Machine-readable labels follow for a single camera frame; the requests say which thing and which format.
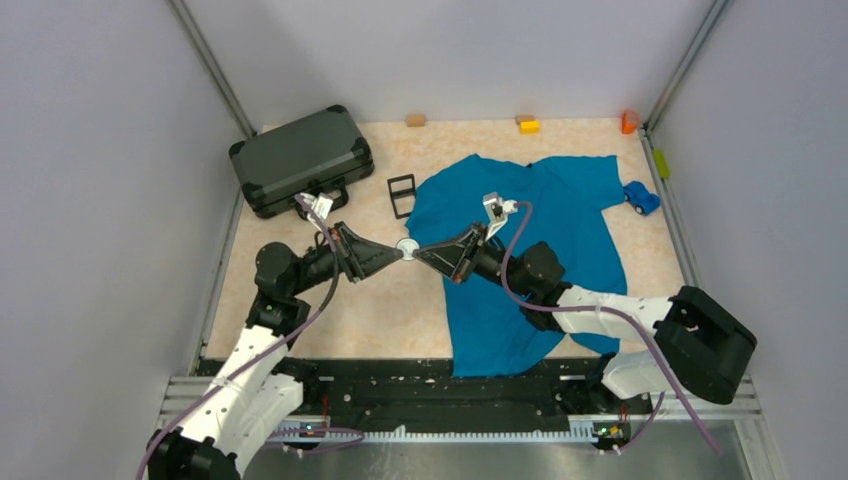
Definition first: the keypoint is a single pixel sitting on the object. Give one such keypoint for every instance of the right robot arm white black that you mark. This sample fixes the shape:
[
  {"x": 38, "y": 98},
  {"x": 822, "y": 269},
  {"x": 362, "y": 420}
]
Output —
[{"x": 693, "y": 343}]

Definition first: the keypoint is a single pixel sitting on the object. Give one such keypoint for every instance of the orange toy block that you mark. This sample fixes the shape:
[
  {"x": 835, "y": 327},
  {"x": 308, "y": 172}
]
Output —
[{"x": 629, "y": 122}]

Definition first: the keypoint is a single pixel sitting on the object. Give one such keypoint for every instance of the yellow block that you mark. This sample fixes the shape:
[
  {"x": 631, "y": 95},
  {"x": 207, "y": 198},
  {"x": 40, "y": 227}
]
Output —
[{"x": 529, "y": 127}]

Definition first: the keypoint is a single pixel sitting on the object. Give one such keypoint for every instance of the green marker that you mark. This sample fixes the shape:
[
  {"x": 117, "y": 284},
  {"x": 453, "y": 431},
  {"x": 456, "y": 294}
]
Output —
[{"x": 661, "y": 164}]

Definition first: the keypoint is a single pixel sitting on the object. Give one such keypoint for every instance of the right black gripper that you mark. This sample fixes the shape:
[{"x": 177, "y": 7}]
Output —
[{"x": 448, "y": 257}]

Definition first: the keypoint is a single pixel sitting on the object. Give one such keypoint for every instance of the tan wooden block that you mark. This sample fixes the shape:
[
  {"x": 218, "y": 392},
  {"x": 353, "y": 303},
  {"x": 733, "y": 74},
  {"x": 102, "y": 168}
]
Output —
[{"x": 416, "y": 120}]

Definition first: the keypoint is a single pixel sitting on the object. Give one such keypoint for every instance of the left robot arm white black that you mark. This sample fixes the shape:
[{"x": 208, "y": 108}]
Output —
[{"x": 217, "y": 436}]

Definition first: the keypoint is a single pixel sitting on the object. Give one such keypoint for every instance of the black rectangular brooch holder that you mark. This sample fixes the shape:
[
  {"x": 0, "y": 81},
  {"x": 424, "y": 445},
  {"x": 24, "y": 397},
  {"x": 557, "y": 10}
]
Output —
[{"x": 401, "y": 187}]

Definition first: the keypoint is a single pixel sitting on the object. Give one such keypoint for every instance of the brown wooden block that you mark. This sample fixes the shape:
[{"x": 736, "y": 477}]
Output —
[{"x": 524, "y": 118}]

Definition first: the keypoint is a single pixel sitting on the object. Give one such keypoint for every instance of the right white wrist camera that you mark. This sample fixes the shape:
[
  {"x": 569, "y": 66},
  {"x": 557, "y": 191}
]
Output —
[{"x": 498, "y": 211}]

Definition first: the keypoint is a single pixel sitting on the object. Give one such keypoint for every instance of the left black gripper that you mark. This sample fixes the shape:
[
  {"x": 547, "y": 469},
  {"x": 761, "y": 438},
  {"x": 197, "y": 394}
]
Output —
[{"x": 358, "y": 256}]

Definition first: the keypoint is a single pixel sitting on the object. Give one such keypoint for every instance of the blue toy car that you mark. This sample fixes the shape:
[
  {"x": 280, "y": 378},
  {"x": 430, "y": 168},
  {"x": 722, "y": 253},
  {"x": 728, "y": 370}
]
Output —
[{"x": 643, "y": 201}]

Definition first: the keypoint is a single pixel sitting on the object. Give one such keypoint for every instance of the blue t-shirt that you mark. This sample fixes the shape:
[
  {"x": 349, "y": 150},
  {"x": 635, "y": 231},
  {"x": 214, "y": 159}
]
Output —
[{"x": 566, "y": 235}]

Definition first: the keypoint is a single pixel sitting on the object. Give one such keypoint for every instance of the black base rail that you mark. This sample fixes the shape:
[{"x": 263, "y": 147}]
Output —
[{"x": 424, "y": 396}]

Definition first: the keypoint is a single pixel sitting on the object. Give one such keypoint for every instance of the dark green hard case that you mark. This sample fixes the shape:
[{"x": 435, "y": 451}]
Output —
[{"x": 323, "y": 152}]

